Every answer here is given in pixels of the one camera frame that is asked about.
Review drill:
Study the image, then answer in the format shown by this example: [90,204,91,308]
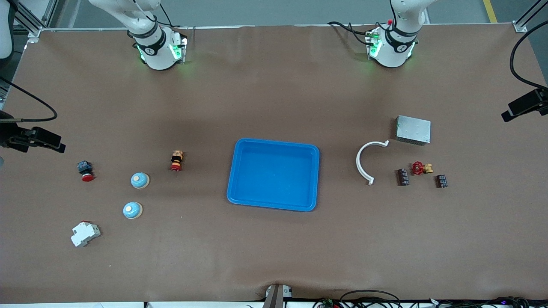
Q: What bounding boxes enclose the black looped cable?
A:
[340,290,403,308]

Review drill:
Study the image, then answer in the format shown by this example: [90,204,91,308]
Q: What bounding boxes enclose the aluminium frame profile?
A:
[13,0,58,43]
[514,0,548,33]

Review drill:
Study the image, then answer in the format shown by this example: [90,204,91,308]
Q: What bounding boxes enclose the red handled brass valve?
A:
[411,161,434,176]

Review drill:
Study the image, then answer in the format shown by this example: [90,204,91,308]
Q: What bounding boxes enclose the brown table cover mat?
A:
[0,24,548,304]

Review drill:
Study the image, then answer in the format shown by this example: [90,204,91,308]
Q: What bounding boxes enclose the blue plastic tray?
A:
[226,138,321,212]

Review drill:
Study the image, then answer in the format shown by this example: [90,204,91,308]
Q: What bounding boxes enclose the grey mount bracket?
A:
[263,284,294,308]

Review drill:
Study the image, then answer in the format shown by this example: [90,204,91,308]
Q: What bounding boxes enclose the grey metal box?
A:
[395,115,432,146]

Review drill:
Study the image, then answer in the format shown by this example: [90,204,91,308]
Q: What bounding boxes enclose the black cable bundle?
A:
[430,296,548,308]

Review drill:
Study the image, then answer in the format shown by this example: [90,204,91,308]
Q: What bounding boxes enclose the white curved plastic clamp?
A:
[356,140,390,186]

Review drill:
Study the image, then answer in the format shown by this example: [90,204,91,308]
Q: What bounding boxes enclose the red mushroom button dark body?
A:
[77,160,95,182]

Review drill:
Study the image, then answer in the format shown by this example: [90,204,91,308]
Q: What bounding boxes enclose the black base cable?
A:
[328,21,375,47]

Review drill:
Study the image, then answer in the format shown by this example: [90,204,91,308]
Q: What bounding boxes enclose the white circuit breaker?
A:
[71,221,101,248]

